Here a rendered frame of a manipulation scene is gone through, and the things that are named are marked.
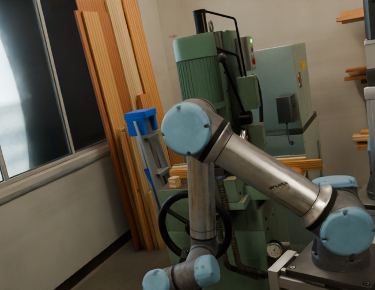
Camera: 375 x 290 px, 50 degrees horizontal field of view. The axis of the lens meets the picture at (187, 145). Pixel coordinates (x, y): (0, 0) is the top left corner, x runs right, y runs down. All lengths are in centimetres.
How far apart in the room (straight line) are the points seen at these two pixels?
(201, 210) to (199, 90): 66
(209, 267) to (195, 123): 37
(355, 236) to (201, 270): 37
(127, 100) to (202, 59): 184
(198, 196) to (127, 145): 205
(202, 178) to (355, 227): 40
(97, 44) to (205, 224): 229
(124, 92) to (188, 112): 254
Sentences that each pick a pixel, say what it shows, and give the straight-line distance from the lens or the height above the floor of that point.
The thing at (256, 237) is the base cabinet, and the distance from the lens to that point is 167.
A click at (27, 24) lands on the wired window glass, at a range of 303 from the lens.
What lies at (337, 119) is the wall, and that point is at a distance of 395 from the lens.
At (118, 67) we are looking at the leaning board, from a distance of 341.
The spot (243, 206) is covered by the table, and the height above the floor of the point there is 85.
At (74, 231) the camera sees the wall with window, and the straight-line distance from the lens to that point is 305.
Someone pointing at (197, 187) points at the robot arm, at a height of 107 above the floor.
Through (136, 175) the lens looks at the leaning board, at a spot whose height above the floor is 63.
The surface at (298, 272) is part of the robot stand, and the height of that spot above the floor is 82.
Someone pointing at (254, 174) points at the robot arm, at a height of 113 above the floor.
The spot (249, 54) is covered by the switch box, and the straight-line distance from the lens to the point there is 193.
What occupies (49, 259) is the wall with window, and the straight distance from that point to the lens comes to 290.
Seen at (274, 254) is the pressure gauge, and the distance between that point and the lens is 161.
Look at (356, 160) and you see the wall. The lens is 403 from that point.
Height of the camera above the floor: 140
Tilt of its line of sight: 11 degrees down
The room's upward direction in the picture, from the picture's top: 10 degrees counter-clockwise
